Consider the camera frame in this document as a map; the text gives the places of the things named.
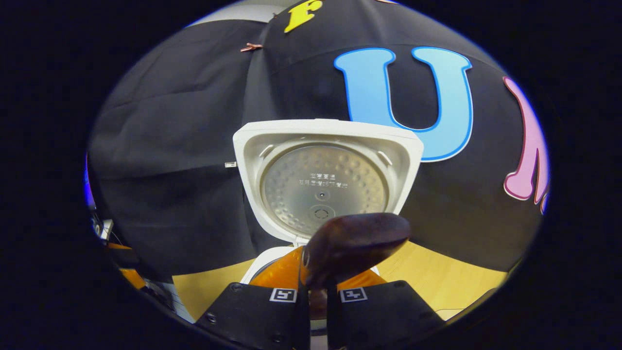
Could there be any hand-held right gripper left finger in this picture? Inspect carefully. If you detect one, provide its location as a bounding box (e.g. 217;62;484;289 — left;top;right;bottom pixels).
194;245;311;350

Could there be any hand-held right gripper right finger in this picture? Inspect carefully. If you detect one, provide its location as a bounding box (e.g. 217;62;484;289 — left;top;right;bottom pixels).
327;270;445;350

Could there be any brown wooden spoon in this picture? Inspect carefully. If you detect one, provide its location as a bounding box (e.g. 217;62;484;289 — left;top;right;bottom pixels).
301;212;412;319

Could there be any white rice cooker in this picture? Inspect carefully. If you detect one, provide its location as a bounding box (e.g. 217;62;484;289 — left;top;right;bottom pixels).
232;119;424;285

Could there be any black backdrop cloth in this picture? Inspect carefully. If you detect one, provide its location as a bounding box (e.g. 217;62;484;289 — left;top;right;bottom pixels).
87;0;550;283

